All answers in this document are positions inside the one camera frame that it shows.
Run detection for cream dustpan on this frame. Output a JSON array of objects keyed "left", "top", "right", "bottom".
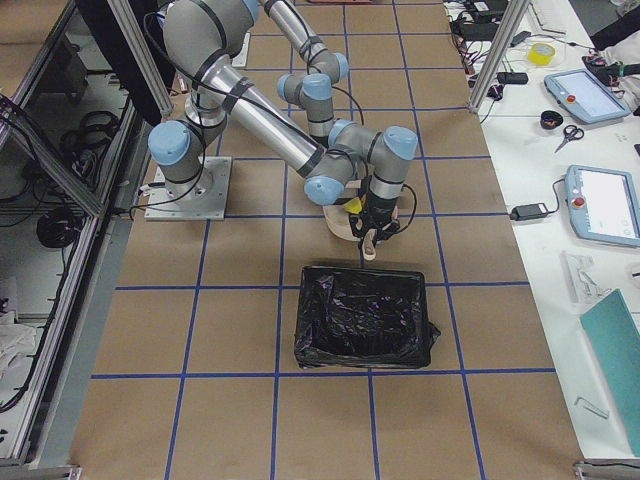
[{"left": 323, "top": 205, "right": 400, "bottom": 261}]

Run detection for metal hex key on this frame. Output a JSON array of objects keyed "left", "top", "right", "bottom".
[{"left": 574, "top": 396, "right": 610, "bottom": 420}]

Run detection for small black bowl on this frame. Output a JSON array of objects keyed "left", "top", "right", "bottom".
[{"left": 539, "top": 110, "right": 564, "bottom": 130}]

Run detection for clear plastic packet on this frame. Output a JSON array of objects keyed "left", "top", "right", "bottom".
[{"left": 560, "top": 251, "right": 612, "bottom": 304}]

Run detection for aluminium frame post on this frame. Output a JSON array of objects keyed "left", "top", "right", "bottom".
[{"left": 468, "top": 0, "right": 529, "bottom": 114}]

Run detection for yellow trash piece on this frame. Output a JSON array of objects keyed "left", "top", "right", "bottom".
[{"left": 343, "top": 197, "right": 363, "bottom": 215}]

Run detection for black scissors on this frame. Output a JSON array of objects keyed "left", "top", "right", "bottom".
[{"left": 554, "top": 124, "right": 585, "bottom": 153}]

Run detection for aluminium rack frame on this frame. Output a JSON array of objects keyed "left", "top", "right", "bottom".
[{"left": 1, "top": 1, "right": 156, "bottom": 478}]

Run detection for yellow tape roll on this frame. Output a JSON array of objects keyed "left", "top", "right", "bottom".
[{"left": 526, "top": 42, "right": 556, "bottom": 67}]

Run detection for teal folder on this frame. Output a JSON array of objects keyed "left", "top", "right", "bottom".
[{"left": 580, "top": 289, "right": 639, "bottom": 457}]

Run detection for blue teach pendant upper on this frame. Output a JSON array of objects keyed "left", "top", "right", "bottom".
[{"left": 544, "top": 69, "right": 631, "bottom": 124}]

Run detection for black lined trash bin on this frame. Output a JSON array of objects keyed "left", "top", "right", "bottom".
[{"left": 294, "top": 266, "right": 440, "bottom": 369}]

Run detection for black power adapter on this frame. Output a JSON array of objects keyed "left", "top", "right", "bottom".
[{"left": 509, "top": 203, "right": 550, "bottom": 221}]

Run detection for blue teach pendant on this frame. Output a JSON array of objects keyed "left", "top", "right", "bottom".
[
  {"left": 564, "top": 165, "right": 639, "bottom": 248},
  {"left": 544, "top": 69, "right": 631, "bottom": 124}
]

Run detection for blue teach pendant lower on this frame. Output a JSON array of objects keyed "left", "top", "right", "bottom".
[{"left": 564, "top": 165, "right": 639, "bottom": 248}]

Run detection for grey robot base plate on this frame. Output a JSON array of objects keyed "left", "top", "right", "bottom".
[{"left": 144, "top": 156, "right": 232, "bottom": 221}]

